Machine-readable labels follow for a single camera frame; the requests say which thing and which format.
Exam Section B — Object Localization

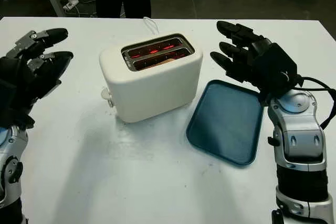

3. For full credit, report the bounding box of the white toaster power cord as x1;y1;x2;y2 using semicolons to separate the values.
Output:
143;16;160;36

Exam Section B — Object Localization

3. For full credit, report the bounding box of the brown toast slice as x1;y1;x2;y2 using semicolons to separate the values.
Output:
151;57;176;67

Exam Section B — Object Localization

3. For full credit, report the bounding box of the white two-slot toaster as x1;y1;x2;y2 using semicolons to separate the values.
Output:
99;33;204;124

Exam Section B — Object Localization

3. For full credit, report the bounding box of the dark blue plastic tray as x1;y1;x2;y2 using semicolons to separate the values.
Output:
185;79;265;169

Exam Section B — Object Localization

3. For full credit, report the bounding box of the white power strip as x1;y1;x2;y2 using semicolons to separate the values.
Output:
62;0;79;11

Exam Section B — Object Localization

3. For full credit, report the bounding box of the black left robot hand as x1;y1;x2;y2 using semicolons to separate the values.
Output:
0;28;74;130

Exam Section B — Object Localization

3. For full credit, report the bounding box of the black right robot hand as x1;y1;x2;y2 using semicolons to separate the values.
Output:
209;20;284;104

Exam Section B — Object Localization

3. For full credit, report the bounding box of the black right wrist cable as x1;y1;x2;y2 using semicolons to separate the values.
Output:
291;76;336;131

